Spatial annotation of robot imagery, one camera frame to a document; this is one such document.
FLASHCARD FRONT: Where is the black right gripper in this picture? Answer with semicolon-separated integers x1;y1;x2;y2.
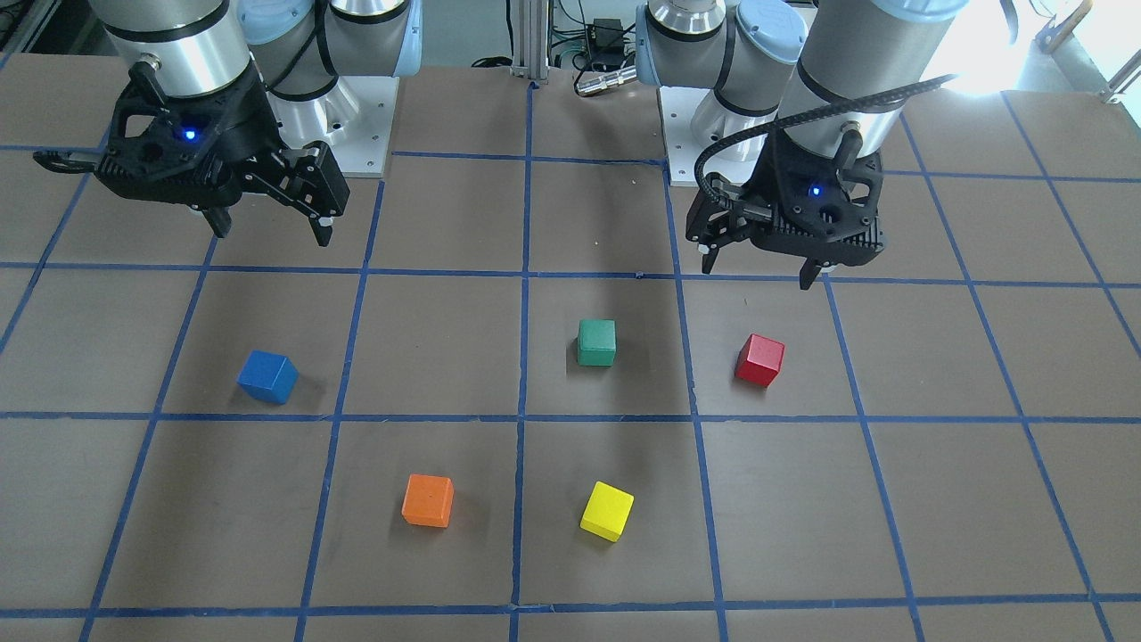
34;57;350;247

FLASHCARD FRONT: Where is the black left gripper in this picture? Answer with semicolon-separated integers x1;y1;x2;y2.
685;128;887;292

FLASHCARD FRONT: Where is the red wooden block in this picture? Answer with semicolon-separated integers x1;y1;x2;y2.
735;333;786;389

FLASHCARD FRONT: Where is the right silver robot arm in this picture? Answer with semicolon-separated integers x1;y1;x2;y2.
33;1;423;247

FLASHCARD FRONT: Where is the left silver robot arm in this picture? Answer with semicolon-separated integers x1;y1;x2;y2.
636;1;965;289

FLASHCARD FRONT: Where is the blue wooden block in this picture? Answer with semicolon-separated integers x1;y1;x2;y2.
236;350;299;405

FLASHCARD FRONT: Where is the green wooden block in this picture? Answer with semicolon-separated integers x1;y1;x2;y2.
576;318;617;368

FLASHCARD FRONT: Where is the yellow wooden block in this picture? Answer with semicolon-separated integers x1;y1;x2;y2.
578;481;636;543

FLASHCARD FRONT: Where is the orange wooden block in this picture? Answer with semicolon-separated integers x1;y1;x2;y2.
402;473;454;529

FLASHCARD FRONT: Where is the silver metal connector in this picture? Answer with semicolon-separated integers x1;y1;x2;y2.
573;66;638;97

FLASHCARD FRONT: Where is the black power adapter box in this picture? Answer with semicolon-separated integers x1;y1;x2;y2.
584;18;625;70

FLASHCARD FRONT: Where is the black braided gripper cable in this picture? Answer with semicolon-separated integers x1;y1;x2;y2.
694;73;958;216

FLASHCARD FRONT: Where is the aluminium frame post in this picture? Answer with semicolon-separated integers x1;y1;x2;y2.
508;0;553;86

